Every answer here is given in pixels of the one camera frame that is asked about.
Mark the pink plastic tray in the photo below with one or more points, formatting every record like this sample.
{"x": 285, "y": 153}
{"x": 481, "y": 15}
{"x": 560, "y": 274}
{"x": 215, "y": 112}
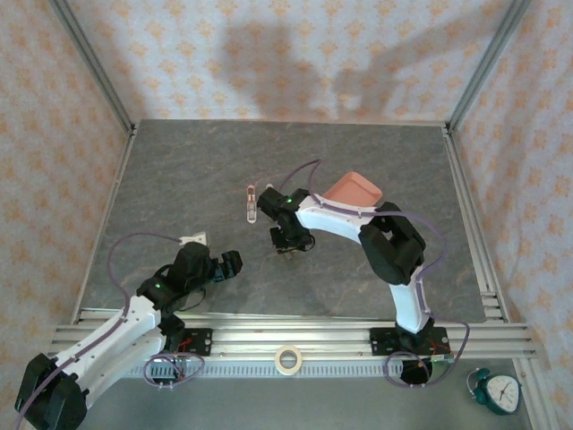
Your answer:
{"x": 353, "y": 188}

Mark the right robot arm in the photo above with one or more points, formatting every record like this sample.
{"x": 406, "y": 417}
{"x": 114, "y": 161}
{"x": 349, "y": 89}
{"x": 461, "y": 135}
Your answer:
{"x": 403, "y": 255}

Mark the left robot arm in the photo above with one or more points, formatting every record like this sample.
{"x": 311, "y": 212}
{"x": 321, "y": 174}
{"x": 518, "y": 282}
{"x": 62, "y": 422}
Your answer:
{"x": 112, "y": 331}

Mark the masking tape roll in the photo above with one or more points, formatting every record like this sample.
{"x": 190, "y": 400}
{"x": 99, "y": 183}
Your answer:
{"x": 277, "y": 358}

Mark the small green circuit board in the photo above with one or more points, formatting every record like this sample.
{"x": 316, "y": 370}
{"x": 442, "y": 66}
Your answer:
{"x": 443, "y": 358}

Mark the green alarm clock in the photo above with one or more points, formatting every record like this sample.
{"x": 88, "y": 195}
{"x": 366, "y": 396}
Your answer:
{"x": 503, "y": 394}

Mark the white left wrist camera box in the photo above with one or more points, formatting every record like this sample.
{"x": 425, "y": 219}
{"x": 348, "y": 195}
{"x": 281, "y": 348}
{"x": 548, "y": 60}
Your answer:
{"x": 197, "y": 237}

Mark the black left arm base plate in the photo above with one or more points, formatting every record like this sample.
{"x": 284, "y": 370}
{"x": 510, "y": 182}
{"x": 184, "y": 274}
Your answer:
{"x": 201, "y": 342}

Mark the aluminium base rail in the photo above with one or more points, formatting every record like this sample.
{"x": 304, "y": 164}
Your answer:
{"x": 313, "y": 333}

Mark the aluminium side rail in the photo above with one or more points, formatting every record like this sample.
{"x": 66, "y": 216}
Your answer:
{"x": 119, "y": 179}
{"x": 453, "y": 157}

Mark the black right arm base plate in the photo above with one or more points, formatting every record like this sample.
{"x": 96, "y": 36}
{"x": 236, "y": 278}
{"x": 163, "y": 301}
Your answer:
{"x": 380, "y": 342}

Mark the aluminium frame post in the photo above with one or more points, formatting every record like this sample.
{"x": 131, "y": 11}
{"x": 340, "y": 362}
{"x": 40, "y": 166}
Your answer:
{"x": 488, "y": 58}
{"x": 89, "y": 58}

